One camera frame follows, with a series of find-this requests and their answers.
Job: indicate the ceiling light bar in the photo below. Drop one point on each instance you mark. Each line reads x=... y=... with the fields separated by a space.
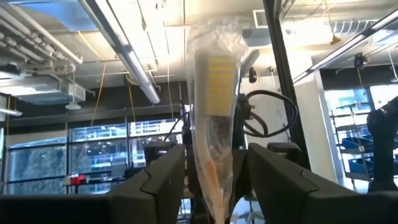
x=342 y=46

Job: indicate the white ceiling vent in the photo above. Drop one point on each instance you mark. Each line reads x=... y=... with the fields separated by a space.
x=260 y=18

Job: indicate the white ceiling pipe bundle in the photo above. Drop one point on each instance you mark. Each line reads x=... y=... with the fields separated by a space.
x=31 y=37

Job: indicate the orange toothbrush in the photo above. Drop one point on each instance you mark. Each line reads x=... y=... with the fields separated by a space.
x=220 y=87

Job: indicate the black background robot arm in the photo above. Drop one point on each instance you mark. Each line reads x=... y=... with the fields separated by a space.
x=384 y=140

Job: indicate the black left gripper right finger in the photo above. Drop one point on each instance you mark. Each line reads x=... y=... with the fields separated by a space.
x=286 y=199

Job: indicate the grey ceiling duct box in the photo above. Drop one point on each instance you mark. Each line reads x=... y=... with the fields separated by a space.
x=46 y=90

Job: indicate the silver ceiling pipe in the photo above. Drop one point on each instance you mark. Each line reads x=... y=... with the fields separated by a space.
x=130 y=56

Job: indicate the small red box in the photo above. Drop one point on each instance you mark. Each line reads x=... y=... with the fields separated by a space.
x=77 y=180

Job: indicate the shelf with blue bins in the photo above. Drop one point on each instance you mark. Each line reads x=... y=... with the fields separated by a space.
x=354 y=143

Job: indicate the glass window wall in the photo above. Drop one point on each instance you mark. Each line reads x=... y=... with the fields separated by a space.
x=93 y=155

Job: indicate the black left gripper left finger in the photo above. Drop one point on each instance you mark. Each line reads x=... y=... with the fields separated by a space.
x=155 y=193

